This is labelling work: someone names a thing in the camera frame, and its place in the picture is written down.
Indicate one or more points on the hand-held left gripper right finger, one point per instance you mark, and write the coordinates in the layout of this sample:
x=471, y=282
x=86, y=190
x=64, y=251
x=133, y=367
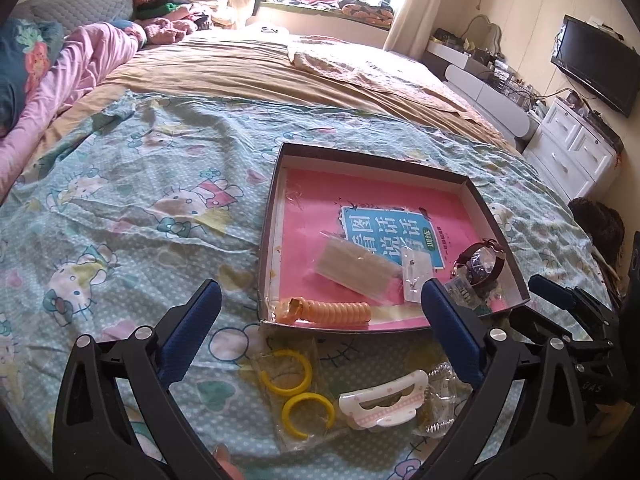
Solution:
x=450, y=332

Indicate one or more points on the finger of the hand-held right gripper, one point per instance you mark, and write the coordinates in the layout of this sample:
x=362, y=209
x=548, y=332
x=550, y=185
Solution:
x=552, y=290
x=555, y=332

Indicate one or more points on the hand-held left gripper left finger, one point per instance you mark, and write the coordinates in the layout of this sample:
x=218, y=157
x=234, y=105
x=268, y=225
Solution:
x=192, y=332

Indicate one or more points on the small clear earring packet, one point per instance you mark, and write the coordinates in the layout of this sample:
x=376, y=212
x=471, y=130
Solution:
x=415, y=272

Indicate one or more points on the yellow plastic bangle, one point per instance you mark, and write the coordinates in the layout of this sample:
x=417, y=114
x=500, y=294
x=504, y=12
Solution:
x=265, y=377
x=287, y=417

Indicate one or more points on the white hair clip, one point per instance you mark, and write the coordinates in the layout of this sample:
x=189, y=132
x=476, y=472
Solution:
x=385, y=400

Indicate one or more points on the clear packet with earring card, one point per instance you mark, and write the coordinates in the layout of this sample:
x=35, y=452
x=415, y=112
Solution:
x=355, y=270

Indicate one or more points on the shallow brown cardboard box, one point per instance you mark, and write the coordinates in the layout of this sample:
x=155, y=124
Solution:
x=267, y=240

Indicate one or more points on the clear plastic bangle bag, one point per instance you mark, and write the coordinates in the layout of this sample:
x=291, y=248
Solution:
x=300, y=442

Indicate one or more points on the dark brown basket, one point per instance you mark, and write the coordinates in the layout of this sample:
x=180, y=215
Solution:
x=597, y=230

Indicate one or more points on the cartoon cat printed blanket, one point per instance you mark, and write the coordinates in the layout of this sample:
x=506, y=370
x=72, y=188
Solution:
x=125, y=220

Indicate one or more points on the white drawer dresser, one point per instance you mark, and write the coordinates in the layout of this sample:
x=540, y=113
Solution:
x=570, y=150

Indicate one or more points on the pink book with blue label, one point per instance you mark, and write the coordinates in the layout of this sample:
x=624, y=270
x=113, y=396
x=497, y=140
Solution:
x=310, y=200

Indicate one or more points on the white and grey vanity table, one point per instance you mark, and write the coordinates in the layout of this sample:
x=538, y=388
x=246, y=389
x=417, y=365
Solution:
x=480, y=90

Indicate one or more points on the black flat television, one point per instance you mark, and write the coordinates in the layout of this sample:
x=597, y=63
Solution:
x=595, y=62

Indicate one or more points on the cloud shaped mirror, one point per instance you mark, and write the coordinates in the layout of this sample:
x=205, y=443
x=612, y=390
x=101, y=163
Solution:
x=482, y=35

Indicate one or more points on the tan bed sheet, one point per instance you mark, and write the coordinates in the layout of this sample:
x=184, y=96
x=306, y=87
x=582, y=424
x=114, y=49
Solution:
x=225, y=70

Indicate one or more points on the pale floral cloth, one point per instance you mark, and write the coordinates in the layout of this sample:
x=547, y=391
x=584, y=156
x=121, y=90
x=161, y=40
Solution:
x=360, y=65

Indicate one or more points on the pink quilt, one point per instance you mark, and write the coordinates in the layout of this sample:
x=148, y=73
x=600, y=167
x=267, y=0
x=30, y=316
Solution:
x=85, y=65

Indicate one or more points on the pile of clothes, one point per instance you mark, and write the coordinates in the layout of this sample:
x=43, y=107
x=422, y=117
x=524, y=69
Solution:
x=175, y=15

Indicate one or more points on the dark blue floral pillow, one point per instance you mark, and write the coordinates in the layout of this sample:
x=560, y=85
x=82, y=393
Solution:
x=20, y=60

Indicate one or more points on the clothes on window sill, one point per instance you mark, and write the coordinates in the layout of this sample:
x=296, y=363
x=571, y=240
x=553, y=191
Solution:
x=340, y=5

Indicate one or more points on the grey quilted pillow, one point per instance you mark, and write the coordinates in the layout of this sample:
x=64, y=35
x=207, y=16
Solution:
x=85, y=2

